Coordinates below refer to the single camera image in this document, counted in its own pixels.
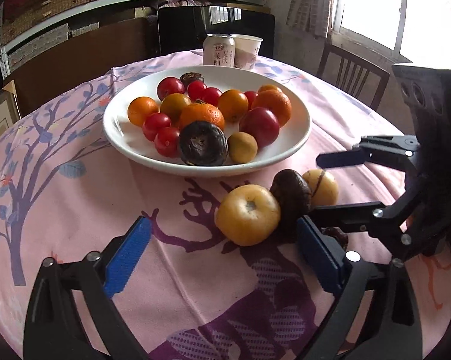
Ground red cherry tomato front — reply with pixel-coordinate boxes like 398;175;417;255
142;112;172;141

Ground dark round passion fruit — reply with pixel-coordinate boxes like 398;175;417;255
178;121;229;167

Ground white round plate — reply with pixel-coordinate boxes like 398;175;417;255
103;66;312;177

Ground brown water chestnut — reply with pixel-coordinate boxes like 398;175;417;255
180;72;204;88
321;227;349;250

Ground pink printed tablecloth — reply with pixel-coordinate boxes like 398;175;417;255
0;50;397;359

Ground large dark red plum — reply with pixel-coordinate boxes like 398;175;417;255
238;107;280;148

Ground smooth orange fruit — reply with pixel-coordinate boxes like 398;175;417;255
127;97;159;127

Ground small yellow-green fruit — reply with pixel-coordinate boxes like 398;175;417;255
160;93;191;125

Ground brown water chestnut front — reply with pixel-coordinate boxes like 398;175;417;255
180;72;204;88

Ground brown wooden board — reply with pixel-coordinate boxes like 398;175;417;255
5;18;159;116

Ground window frame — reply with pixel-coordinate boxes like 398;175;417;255
333;0;451;68

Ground brown water chestnut left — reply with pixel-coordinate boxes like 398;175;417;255
321;227;349;250

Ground tan longan fruit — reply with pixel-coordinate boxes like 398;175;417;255
228;132;258;164

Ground dark purple oblong fruit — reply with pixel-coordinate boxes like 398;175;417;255
269;169;312;226

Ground dark wooden chair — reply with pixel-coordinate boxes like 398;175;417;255
317;42;390;111

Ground pink drink can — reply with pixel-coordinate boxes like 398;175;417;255
203;33;235;68

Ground yellow striped melon fruit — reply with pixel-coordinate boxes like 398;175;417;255
302;169;339;206

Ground smooth orange kumquat large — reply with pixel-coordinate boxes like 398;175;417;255
218;89;248;123

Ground large orange with stem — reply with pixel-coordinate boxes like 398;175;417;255
178;102;226;132

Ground red cherry tomato hidden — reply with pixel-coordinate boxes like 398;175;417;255
199;87;222;107

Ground yellow orange small fruit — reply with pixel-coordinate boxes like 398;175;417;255
257;84;282;94

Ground red cherry tomato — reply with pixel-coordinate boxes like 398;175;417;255
142;112;172;141
187;80;207;102
154;127;180;158
157;76;186;101

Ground framed picture leaning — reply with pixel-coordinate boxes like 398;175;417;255
0;80;21;137

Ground white paper cup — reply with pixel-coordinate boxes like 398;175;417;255
232;34;263;70

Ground white patterned curtain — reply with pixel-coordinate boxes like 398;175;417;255
286;0;338;39

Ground round orange near plate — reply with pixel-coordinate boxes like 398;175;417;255
252;89;292;127

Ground red cherry tomato left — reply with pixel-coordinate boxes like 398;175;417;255
154;127;180;158

